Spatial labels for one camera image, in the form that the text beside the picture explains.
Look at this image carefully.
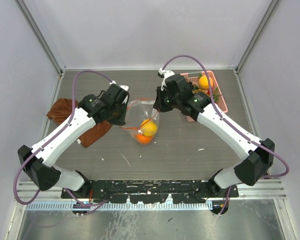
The clear orange-zip bag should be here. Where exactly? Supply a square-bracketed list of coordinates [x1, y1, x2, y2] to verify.
[120, 98, 160, 141]

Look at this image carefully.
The orange peach toy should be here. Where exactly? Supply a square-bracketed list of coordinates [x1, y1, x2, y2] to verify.
[198, 75, 213, 90]

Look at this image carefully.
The yellow lemon toy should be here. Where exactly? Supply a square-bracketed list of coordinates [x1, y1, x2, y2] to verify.
[140, 119, 158, 137]

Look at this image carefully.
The orange persimmon toy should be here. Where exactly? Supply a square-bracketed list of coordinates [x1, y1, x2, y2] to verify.
[135, 134, 153, 145]

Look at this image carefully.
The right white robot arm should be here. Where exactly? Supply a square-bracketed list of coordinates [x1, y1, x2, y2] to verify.
[153, 70, 275, 197]

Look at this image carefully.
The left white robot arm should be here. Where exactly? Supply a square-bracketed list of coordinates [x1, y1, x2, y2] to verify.
[17, 83, 130, 198]

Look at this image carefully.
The dark grape bunch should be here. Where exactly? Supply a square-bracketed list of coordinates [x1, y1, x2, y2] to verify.
[187, 81, 195, 91]

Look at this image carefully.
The pink plastic basket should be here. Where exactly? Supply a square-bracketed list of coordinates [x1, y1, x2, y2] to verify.
[181, 70, 228, 113]

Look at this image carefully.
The red cherry with leaves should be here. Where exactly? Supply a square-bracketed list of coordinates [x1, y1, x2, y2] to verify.
[204, 87, 222, 104]

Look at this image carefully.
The brown cloth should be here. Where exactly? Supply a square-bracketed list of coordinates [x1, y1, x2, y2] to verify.
[46, 98, 113, 148]

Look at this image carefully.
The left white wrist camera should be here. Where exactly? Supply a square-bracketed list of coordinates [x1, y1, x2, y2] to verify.
[109, 81, 129, 92]

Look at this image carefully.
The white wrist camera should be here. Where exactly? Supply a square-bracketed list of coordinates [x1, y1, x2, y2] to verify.
[157, 68, 175, 89]
[109, 81, 129, 92]

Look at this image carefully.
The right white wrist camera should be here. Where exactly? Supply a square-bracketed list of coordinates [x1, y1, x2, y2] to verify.
[157, 68, 175, 89]

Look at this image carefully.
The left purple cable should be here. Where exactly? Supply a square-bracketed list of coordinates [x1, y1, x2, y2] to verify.
[13, 70, 117, 217]

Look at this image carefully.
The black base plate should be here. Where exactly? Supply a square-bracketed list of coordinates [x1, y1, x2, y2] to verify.
[72, 180, 227, 204]

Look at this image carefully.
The slotted cable duct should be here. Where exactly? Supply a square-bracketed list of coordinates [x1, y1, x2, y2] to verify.
[25, 200, 213, 212]

